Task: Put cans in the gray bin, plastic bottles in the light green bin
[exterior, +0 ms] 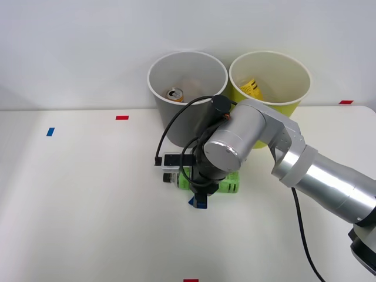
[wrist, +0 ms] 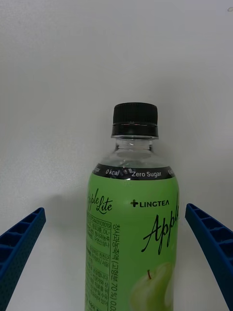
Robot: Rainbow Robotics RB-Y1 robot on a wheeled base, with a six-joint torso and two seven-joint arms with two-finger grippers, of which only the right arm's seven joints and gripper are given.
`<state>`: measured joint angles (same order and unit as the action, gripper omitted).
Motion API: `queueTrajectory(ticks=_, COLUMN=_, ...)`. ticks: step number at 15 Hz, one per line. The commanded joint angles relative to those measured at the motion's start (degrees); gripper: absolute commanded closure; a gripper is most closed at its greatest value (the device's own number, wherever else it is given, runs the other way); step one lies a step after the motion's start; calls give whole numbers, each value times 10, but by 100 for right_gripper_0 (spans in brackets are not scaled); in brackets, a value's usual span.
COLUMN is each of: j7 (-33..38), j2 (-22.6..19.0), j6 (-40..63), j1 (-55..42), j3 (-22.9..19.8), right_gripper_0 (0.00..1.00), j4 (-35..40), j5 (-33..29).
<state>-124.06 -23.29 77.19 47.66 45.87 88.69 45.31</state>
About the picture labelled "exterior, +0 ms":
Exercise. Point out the silver-grey right robot arm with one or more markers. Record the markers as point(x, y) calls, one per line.
point(238, 132)

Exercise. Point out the grey plastic waste bin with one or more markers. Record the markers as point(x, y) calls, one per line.
point(176, 123)

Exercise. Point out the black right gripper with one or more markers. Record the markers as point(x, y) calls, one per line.
point(204, 185)

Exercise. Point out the yellow-green plastic waste bin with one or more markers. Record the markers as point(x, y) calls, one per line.
point(289, 110)

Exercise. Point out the green label plastic bottle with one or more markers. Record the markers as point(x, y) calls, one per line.
point(230, 185)

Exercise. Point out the orange drink can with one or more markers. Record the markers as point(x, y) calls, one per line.
point(175, 94)

